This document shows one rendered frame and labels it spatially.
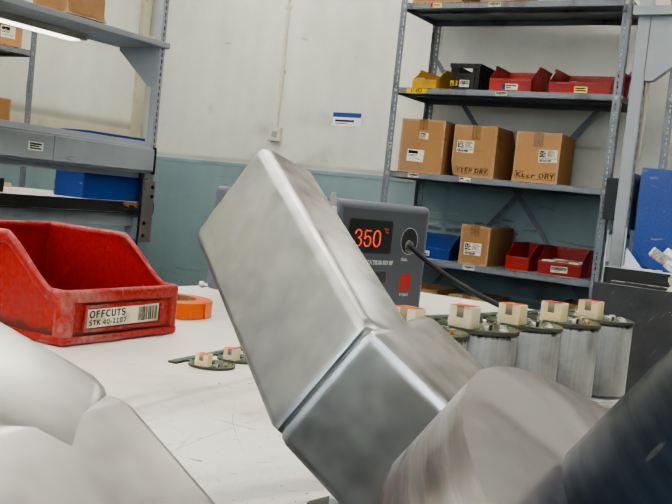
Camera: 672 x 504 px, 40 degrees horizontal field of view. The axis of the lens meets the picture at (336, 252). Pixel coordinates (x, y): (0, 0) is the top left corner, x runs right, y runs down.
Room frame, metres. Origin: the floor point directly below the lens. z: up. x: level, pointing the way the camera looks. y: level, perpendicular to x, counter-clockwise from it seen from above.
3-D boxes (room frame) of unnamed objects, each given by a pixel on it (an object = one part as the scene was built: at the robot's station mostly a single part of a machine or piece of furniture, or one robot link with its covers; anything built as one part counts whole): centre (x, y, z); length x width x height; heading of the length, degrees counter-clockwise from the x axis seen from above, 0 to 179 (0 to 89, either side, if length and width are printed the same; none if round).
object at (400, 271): (0.79, 0.02, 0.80); 0.15 x 0.12 x 0.10; 47
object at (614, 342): (0.34, -0.10, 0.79); 0.02 x 0.02 x 0.05
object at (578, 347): (0.32, -0.08, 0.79); 0.02 x 0.02 x 0.05
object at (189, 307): (0.67, 0.12, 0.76); 0.06 x 0.06 x 0.01
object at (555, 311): (0.32, -0.08, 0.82); 0.01 x 0.01 x 0.01; 49
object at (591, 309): (0.34, -0.10, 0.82); 0.01 x 0.01 x 0.01; 49
